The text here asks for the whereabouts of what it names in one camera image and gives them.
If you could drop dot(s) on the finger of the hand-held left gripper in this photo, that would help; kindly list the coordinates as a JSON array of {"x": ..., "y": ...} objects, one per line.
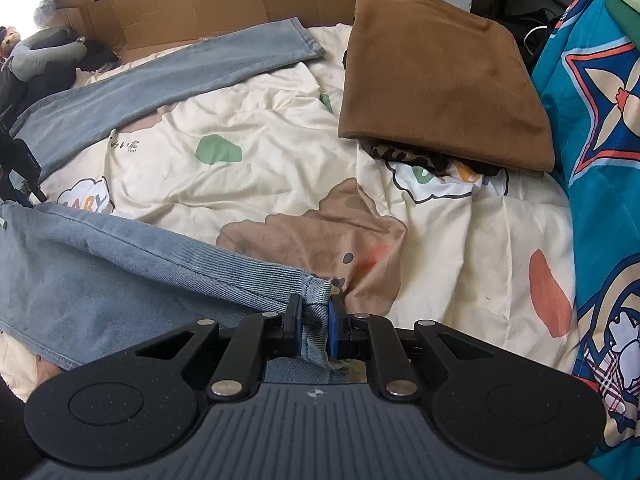
[{"x": 34, "y": 194}]

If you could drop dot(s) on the black bag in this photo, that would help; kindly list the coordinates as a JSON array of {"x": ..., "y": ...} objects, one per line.
[{"x": 505, "y": 0}]

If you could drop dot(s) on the dark grey duvet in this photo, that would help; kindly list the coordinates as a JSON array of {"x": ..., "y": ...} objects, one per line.
[{"x": 12, "y": 97}]

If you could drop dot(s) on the brown folded garment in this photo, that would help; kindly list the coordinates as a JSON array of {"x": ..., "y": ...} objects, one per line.
[{"x": 440, "y": 80}]

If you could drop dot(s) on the teal printed blanket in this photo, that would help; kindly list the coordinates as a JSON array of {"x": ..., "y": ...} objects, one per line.
[{"x": 595, "y": 160}]

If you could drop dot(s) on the blue jeans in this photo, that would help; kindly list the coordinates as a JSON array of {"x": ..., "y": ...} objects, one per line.
[{"x": 125, "y": 270}]

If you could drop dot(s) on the grey neck pillow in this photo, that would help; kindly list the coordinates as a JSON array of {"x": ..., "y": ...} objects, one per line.
[{"x": 47, "y": 52}]

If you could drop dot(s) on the brown teddy bear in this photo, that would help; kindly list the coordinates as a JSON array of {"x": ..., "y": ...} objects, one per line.
[{"x": 9, "y": 42}]

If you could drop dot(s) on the folded cardboard sheet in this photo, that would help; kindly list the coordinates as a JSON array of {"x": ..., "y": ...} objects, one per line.
[{"x": 210, "y": 5}]

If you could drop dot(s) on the cream printed bedsheet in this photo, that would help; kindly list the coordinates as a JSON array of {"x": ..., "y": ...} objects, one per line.
[{"x": 280, "y": 160}]

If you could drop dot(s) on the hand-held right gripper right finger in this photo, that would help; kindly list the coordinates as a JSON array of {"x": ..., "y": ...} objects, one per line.
[{"x": 332, "y": 332}]

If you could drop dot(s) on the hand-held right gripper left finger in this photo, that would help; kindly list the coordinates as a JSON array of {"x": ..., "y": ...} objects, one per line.
[{"x": 298, "y": 332}]

